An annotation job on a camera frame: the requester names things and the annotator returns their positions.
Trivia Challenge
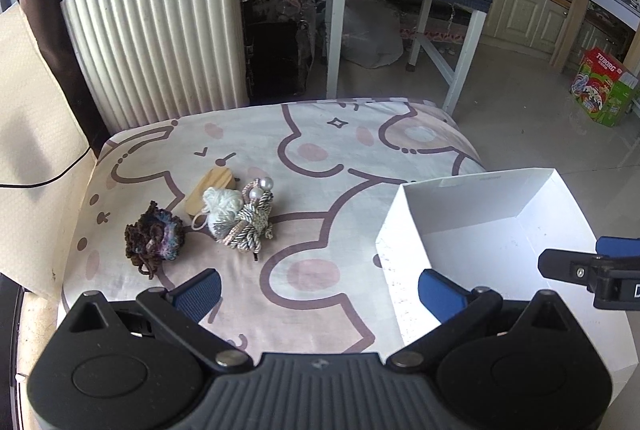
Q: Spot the brown crochet scrunchie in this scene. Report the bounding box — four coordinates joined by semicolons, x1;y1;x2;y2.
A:
124;201;187;280

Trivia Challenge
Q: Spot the cream kitchen cabinet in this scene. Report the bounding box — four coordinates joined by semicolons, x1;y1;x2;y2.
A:
482;0;573;61

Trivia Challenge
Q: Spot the white table frame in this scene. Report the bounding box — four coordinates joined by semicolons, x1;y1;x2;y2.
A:
325;0;486;116

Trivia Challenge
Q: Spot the white cardboard box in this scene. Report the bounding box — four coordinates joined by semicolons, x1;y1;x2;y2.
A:
374;167;633;386

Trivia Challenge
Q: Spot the oval wooden piece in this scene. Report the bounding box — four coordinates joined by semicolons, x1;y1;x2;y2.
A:
182;167;236;217

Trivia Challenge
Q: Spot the white ribbed suitcase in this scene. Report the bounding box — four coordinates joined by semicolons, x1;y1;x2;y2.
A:
59;0;251;131

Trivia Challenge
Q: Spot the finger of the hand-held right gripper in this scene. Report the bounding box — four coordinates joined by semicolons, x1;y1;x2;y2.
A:
596;237;640;258
537;249;608;286

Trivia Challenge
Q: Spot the white plastic bag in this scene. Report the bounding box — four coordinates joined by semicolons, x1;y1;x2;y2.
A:
342;0;403;68

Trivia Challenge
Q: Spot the wooden table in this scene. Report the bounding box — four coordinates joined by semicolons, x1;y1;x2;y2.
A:
550;0;640;74

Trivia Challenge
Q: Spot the black cable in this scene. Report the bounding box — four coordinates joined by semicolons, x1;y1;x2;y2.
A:
0;147;96;188

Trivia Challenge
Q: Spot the colourful green carton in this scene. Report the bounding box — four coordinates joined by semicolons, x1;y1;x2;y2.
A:
570;47;640;127

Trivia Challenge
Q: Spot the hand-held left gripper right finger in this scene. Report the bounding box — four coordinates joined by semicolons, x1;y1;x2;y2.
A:
387;268;578;373

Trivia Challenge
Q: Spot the white yarn pompom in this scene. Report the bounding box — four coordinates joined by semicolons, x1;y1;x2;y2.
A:
190;187;244;241

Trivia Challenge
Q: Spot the rope knot with pearls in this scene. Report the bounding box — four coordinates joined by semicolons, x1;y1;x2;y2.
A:
222;177;277;261

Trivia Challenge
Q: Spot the black suitcase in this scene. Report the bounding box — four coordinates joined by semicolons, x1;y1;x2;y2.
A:
242;0;313;100

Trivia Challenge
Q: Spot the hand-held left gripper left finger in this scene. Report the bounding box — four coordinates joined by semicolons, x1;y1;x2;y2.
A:
67;268;253;371

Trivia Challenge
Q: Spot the cartoon printed blanket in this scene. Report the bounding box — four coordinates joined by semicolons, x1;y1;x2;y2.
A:
57;96;488;356

